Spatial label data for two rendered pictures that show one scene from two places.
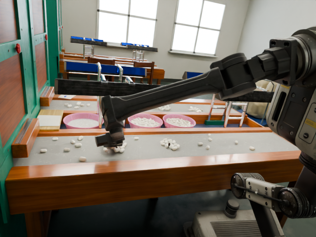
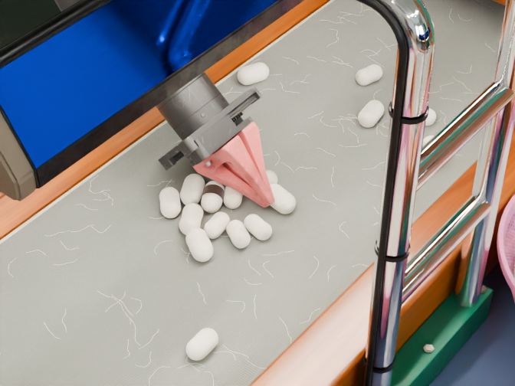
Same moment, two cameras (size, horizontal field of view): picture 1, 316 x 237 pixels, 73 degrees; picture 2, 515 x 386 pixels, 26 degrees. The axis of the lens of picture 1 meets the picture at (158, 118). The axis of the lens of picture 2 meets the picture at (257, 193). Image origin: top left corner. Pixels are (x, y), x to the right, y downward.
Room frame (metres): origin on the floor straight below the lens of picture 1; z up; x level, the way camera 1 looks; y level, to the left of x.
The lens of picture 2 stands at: (1.78, -0.15, 1.49)
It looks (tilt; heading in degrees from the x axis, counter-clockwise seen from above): 43 degrees down; 149
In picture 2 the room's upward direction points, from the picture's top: straight up
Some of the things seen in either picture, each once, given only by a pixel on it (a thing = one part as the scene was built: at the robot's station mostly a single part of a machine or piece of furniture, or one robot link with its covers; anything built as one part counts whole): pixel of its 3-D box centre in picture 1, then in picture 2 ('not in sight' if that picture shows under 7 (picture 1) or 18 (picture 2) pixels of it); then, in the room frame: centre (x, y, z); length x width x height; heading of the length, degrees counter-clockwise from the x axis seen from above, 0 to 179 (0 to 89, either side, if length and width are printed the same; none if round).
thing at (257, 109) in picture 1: (262, 105); not in sight; (3.90, -1.88, 0.41); 0.74 x 0.56 x 0.39; 114
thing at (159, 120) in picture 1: (145, 125); not in sight; (1.51, 0.09, 0.72); 0.27 x 0.27 x 0.10
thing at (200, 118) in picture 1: (158, 118); not in sight; (1.72, -0.01, 0.71); 1.81 x 0.06 x 0.11; 110
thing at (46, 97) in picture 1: (47, 95); not in sight; (1.58, 0.88, 0.83); 0.30 x 0.06 x 0.07; 20
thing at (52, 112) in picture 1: (49, 119); not in sight; (1.28, 0.71, 0.77); 0.33 x 0.15 x 0.01; 20
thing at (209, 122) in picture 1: (215, 98); not in sight; (1.94, -0.50, 0.90); 0.20 x 0.19 x 0.45; 110
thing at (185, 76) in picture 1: (214, 77); not in sight; (2.02, -0.47, 1.08); 0.62 x 0.08 x 0.07; 110
